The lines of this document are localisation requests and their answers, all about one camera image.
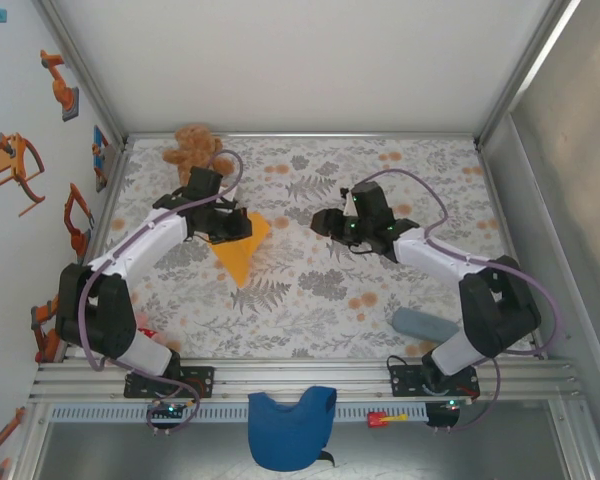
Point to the orange paper sheet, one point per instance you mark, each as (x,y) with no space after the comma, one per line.
(240,260)

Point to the red yellow tool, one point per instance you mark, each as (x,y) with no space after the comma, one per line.
(377,419)

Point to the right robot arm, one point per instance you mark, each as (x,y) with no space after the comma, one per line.
(500,310)

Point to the grey blue pouch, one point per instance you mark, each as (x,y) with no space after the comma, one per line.
(420,324)

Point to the floral tablecloth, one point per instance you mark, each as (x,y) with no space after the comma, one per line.
(290,330)

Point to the grey metal shelf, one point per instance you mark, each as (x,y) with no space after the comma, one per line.
(130,450)

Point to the aluminium frame post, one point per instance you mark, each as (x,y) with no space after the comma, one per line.
(525,65)
(80,75)

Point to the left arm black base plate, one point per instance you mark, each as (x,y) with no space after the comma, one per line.
(204,382)

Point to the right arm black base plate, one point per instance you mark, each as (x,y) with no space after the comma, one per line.
(402,382)

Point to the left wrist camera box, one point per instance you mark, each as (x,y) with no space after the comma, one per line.
(205,184)

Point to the pink plush toy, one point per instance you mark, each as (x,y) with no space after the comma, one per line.
(141,322)

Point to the brown teddy bear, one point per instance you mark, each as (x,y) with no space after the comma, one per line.
(190,145)

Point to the aluminium side rail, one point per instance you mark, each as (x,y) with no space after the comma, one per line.
(496,200)
(115,180)

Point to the wide aluminium frame rail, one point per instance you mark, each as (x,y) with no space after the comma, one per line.
(300,377)

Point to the blue orange machine sticker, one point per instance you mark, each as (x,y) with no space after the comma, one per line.
(100,150)

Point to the blue cloth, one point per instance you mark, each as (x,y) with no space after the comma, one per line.
(285,430)

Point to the thin aluminium frame rail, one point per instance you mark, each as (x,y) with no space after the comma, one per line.
(300,135)

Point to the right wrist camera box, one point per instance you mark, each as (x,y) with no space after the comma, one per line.
(371,200)

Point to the grey metal side panel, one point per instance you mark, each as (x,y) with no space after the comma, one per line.
(570,225)

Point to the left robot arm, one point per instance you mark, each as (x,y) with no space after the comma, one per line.
(140,240)

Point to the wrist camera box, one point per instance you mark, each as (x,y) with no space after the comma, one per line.
(205,184)
(371,200)

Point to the orange grey gripper sticker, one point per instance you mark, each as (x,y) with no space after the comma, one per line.
(10,160)

